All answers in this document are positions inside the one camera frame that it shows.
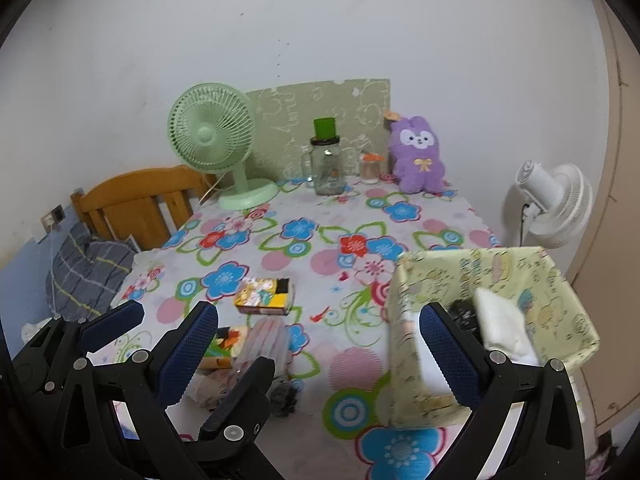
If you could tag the clear cotton swab jar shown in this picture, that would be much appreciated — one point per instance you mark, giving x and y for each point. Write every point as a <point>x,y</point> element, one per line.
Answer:
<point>371,170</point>

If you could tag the yellow cartoon box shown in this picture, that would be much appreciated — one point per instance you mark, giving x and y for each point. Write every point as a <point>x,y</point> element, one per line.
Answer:
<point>262,297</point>

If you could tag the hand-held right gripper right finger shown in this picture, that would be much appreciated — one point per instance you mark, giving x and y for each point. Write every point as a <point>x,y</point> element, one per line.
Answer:
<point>450,355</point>

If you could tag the beige wardrobe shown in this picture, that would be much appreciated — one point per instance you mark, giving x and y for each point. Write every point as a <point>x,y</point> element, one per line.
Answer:
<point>620,210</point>

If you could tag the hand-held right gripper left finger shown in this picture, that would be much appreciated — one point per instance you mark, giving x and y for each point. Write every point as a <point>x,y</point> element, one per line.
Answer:
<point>185,355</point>

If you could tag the blue bed sheet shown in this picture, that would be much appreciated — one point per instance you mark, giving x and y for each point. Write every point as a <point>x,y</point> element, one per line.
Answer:
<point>25,290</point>

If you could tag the orange yellow packet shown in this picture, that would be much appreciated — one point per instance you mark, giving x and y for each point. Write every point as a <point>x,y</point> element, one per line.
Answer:
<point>225,347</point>

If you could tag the glass jar mug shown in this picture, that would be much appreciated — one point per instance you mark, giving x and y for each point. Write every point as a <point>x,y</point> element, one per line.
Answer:
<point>327,170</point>

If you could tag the grey plaid cloth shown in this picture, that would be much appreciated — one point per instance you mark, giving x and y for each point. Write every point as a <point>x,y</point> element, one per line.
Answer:
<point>85,275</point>

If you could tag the wall socket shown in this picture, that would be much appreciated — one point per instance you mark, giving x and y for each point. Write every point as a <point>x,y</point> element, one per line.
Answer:
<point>54,217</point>

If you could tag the dark fuzzy scrunchie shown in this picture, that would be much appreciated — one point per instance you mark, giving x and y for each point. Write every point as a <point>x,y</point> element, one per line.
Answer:
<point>285,397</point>

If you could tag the white folded cloth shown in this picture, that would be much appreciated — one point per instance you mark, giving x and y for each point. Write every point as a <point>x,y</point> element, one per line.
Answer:
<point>505,325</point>

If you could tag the black item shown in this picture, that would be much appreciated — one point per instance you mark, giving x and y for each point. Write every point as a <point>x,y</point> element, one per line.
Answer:
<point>465,317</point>

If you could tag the green desk fan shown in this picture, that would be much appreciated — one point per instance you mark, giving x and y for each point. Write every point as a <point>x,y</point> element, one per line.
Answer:
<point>210,135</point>

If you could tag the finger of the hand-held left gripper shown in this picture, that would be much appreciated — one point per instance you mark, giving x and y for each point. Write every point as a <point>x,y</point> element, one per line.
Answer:
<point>112,322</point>
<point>240,400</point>

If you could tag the pink paper packet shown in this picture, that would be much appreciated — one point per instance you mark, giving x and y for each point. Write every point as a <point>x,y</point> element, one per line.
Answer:
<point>265,350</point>

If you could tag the green cartoon print board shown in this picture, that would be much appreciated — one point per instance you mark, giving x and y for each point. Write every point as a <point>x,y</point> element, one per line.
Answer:
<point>300,110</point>

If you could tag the purple plush rabbit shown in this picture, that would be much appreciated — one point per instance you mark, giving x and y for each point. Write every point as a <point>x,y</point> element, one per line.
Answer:
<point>417,155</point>

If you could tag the crumpled white cloth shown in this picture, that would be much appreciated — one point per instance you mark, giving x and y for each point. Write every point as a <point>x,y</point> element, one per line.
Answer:
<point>32,330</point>

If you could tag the white standing fan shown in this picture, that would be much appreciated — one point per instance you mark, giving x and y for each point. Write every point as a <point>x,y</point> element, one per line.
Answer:
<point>555,205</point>

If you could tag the green plastic cup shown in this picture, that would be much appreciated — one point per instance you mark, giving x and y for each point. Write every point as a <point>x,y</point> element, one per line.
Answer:
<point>325,128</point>

